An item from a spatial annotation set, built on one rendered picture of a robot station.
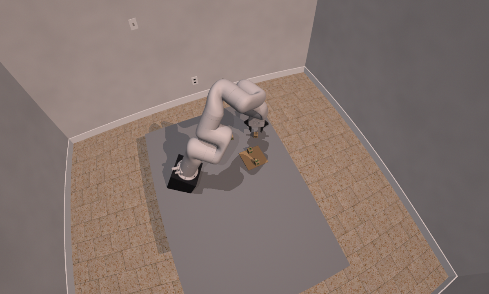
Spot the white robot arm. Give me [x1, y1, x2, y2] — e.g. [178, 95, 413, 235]
[171, 79, 268, 180]

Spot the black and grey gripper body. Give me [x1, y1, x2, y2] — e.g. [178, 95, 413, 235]
[248, 116, 265, 127]

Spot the tan square mat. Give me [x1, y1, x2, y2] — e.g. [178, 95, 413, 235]
[239, 145, 268, 171]

